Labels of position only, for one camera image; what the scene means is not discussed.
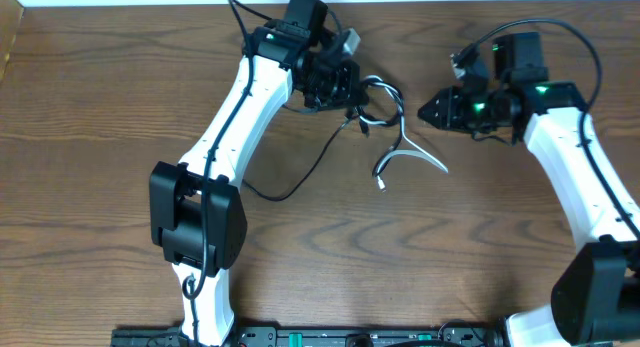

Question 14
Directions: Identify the white USB cable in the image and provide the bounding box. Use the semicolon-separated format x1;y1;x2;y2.
358;75;450;193

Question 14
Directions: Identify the black USB cable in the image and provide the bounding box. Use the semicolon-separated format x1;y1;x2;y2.
349;76;406;178

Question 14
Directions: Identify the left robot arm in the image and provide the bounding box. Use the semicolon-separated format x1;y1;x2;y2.
149;0;368;346

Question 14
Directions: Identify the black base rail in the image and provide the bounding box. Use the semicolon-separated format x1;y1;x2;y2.
109;323;508;347

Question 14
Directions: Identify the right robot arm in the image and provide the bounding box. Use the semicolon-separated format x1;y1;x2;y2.
418;32;639;346

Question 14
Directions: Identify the thin black braided cable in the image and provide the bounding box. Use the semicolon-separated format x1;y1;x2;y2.
242;114;359;203

